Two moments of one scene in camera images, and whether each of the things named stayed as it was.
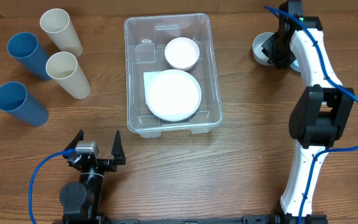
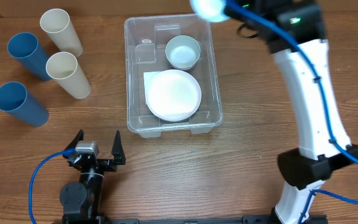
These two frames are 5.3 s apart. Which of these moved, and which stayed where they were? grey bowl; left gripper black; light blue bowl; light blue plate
Moved: light blue bowl; grey bowl
Stayed: light blue plate; left gripper black
